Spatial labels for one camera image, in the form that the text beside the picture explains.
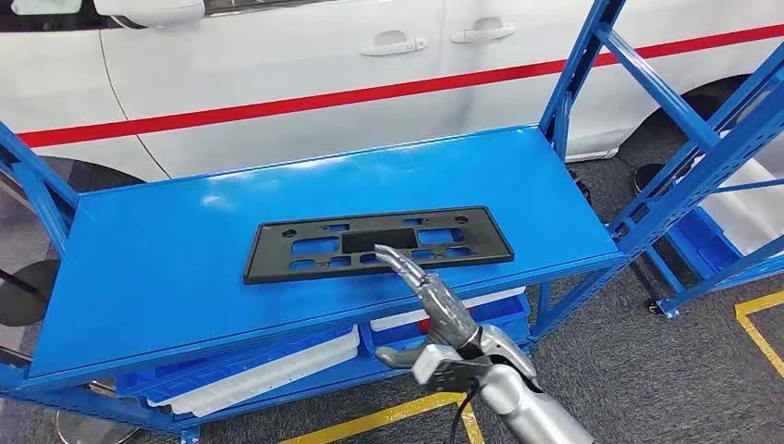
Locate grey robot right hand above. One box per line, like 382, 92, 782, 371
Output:
374, 243, 482, 352

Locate black plastic bracket part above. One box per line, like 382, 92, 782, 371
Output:
242, 205, 516, 286

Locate blue metal shelf rack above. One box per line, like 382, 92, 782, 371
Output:
0, 0, 784, 444
636, 178, 784, 321

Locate yellow floor tape square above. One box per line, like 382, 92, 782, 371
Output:
278, 391, 486, 444
733, 290, 784, 379

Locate black round stand base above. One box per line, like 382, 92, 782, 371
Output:
0, 259, 63, 329
632, 162, 672, 199

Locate black car wheel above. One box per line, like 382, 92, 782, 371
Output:
615, 73, 757, 204

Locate white car with red stripe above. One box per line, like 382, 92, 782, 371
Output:
0, 0, 784, 265

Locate round chrome stand base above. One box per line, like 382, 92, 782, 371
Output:
55, 379, 143, 444

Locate white car side mirror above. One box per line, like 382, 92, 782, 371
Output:
92, 0, 206, 30

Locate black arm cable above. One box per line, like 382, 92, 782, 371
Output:
448, 380, 480, 444

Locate white car door handle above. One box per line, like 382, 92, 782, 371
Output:
360, 31, 430, 58
449, 17, 519, 44

